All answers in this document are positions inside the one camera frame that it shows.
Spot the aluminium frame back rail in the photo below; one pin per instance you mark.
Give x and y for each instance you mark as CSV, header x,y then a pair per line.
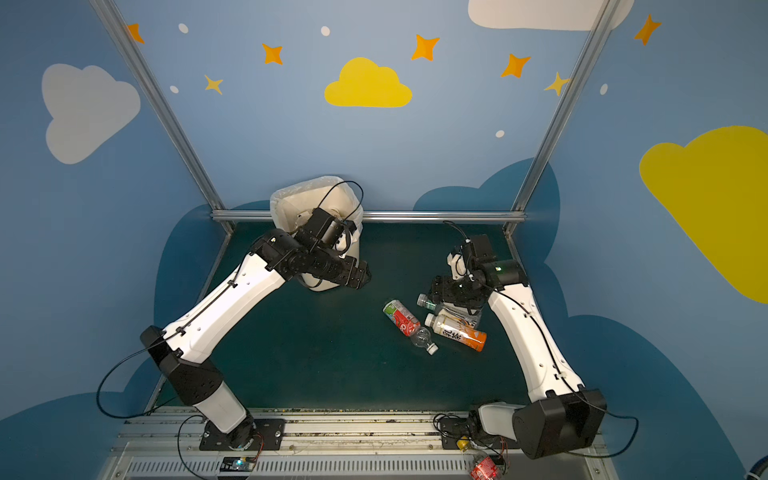
x,y
459,217

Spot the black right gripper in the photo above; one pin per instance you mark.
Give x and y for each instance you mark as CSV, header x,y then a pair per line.
x,y
452,291

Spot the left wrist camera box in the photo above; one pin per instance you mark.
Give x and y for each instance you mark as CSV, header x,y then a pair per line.
x,y
324,230

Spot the clear green cap water bottle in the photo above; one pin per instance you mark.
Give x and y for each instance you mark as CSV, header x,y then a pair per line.
x,y
425,301

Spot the clear blue-edged bin liner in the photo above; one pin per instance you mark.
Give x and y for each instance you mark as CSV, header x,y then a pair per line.
x,y
291,207

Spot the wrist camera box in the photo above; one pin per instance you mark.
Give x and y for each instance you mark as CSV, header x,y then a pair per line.
x,y
324,230
470,255

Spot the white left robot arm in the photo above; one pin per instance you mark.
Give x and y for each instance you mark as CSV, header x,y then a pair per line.
x,y
182,349

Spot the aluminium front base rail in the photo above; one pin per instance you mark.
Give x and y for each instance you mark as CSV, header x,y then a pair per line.
x,y
317,444

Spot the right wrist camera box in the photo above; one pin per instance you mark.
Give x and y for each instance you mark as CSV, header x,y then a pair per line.
x,y
470,255

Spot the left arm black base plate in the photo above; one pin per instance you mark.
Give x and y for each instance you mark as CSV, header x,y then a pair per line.
x,y
251,435

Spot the aluminium upright post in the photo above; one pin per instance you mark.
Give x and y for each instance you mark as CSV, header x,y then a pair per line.
x,y
584,65
113,21

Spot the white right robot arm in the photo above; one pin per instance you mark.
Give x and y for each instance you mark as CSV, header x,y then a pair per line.
x,y
562,415

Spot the green circuit board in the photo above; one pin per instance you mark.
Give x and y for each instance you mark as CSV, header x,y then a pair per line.
x,y
236,465

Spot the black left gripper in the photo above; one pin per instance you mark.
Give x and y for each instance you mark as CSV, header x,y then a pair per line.
x,y
358,273

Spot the aluminium right upright post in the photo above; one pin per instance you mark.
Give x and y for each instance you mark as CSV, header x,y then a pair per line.
x,y
584,65

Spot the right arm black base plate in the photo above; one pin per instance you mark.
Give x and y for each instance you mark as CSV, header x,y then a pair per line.
x,y
452,428

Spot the white ribbed plastic bin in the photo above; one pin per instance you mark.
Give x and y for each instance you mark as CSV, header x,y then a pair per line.
x,y
283,253

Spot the aluminium left upright post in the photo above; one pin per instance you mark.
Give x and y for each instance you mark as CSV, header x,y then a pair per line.
x,y
113,21

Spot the red green label soda bottle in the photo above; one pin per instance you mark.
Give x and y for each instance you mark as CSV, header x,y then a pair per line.
x,y
410,326

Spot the orange white label bottle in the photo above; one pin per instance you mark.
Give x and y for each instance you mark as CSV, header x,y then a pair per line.
x,y
456,330

